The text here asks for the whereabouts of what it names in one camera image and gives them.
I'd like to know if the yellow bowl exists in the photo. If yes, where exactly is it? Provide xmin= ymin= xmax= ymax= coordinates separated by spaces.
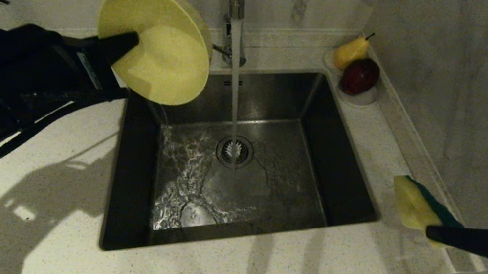
xmin=86 ymin=0 xmax=222 ymax=112

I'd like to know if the stainless steel sink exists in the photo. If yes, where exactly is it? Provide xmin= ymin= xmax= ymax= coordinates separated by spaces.
xmin=99 ymin=41 xmax=402 ymax=274

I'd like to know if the green sponge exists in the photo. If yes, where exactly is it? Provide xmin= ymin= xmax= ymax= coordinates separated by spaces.
xmin=383 ymin=173 xmax=472 ymax=251

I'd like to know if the white fruit dish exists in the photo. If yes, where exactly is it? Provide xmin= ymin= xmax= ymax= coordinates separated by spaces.
xmin=316 ymin=49 xmax=385 ymax=111

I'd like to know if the yellow pear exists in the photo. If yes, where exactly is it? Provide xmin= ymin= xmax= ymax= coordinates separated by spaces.
xmin=332 ymin=28 xmax=375 ymax=75

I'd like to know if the dark red apple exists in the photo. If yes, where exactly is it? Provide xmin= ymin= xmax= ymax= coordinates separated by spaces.
xmin=338 ymin=55 xmax=382 ymax=100

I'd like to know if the round metal sink drain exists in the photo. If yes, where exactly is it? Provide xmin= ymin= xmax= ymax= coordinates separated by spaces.
xmin=213 ymin=133 xmax=256 ymax=172

